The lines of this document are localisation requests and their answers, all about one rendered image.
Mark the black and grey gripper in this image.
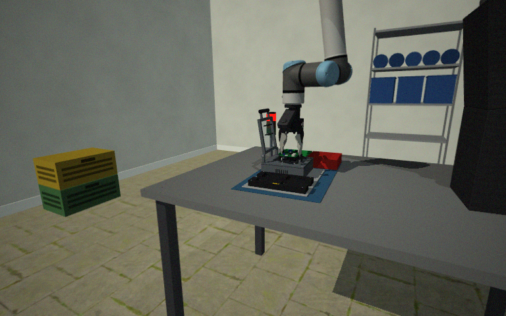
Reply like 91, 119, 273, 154
279, 104, 304, 157

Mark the green circuit board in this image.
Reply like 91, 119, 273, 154
280, 149, 298, 157

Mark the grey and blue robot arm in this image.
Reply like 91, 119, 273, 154
277, 0, 352, 129

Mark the red bin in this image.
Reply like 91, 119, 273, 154
308, 151, 342, 170

